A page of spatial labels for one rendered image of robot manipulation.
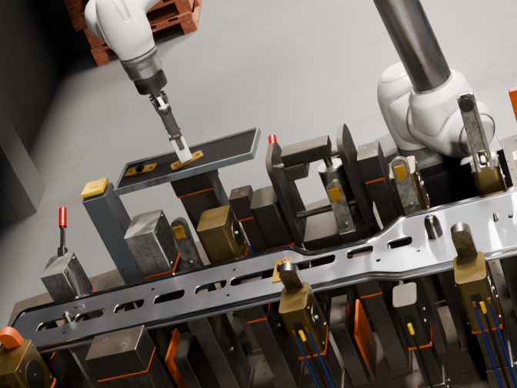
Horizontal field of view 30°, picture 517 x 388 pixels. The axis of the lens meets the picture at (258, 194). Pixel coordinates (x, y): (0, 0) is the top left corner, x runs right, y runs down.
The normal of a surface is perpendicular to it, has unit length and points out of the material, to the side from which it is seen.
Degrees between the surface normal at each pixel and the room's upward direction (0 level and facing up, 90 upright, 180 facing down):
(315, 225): 0
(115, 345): 0
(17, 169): 90
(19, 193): 90
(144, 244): 90
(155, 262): 90
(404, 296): 0
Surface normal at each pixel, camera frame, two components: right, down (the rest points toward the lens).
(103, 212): -0.12, 0.51
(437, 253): -0.35, -0.82
